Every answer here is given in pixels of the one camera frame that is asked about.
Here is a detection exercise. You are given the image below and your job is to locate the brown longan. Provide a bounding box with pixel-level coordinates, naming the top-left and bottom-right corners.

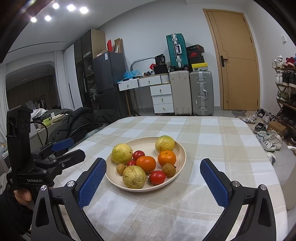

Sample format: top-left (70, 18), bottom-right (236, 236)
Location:
top-left (116, 164), bottom-right (126, 176)
top-left (162, 163), bottom-right (176, 178)

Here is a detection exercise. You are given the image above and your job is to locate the wrinkled yellow guava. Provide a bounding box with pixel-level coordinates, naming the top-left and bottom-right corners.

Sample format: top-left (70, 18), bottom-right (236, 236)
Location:
top-left (122, 165), bottom-right (147, 189)

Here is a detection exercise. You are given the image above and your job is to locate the round red tomato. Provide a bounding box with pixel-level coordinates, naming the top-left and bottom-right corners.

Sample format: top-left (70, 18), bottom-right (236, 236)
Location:
top-left (132, 150), bottom-right (145, 161)

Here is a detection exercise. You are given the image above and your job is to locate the orange mandarin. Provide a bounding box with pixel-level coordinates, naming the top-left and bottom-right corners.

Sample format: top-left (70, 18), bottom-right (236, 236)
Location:
top-left (158, 150), bottom-right (177, 166)
top-left (136, 156), bottom-right (156, 173)

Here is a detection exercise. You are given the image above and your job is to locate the oval red tomato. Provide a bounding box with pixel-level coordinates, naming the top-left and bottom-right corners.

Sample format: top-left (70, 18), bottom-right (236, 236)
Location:
top-left (149, 170), bottom-right (166, 185)

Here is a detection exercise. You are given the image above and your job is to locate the large yellow-green guava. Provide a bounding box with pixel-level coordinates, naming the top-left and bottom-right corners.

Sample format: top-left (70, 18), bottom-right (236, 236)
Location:
top-left (155, 135), bottom-right (175, 153)

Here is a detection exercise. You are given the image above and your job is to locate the small red tomato with stem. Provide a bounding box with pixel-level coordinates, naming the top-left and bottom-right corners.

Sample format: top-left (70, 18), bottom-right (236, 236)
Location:
top-left (126, 160), bottom-right (137, 167)

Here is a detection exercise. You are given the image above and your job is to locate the left hand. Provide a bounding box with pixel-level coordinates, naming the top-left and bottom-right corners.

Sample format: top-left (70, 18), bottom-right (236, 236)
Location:
top-left (14, 189), bottom-right (35, 210)

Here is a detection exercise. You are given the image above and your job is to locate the black jacket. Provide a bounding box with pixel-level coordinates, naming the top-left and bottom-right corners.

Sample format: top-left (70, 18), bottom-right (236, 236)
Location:
top-left (48, 108), bottom-right (119, 143)

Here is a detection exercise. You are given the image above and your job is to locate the checked beige tablecloth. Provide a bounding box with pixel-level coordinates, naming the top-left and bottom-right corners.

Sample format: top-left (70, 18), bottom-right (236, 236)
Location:
top-left (55, 116), bottom-right (287, 240)

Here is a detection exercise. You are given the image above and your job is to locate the dark grey refrigerator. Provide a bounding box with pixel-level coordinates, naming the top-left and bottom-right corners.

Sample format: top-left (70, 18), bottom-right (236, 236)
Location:
top-left (92, 52), bottom-right (129, 118)

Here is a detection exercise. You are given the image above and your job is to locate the blue plastic bag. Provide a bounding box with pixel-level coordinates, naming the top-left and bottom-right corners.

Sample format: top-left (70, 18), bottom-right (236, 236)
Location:
top-left (123, 70), bottom-right (142, 79)

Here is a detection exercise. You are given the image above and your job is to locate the silver aluminium suitcase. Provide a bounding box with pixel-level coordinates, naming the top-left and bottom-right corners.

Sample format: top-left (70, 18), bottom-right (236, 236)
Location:
top-left (190, 71), bottom-right (214, 116)

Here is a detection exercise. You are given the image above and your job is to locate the beige suitcase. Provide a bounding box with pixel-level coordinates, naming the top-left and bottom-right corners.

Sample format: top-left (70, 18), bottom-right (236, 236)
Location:
top-left (169, 70), bottom-right (193, 115)

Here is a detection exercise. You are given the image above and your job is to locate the white drawer desk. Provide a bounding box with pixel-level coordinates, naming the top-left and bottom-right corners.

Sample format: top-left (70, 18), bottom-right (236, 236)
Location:
top-left (118, 74), bottom-right (174, 114)

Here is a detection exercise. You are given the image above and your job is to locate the stack of shoe boxes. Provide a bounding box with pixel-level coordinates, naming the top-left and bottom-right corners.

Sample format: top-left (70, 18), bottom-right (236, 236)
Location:
top-left (186, 44), bottom-right (208, 72)

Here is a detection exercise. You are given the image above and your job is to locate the wooden shoe rack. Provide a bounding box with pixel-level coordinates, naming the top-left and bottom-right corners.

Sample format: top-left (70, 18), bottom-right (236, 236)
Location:
top-left (271, 54), bottom-right (296, 130)

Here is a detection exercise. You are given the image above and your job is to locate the wooden door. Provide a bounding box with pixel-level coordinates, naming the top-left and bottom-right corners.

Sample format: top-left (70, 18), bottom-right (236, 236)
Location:
top-left (204, 9), bottom-right (260, 110)

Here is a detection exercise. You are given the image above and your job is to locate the black box on desk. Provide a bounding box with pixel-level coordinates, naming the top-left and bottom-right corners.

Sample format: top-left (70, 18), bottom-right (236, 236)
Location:
top-left (153, 54), bottom-right (168, 75)

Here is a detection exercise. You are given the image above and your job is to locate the teal suitcase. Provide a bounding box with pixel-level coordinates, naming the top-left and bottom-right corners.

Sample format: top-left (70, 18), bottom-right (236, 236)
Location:
top-left (166, 34), bottom-right (189, 70)

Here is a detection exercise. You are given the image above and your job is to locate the black cable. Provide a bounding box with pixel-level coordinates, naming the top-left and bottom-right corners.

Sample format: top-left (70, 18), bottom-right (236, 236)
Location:
top-left (30, 121), bottom-right (49, 147)

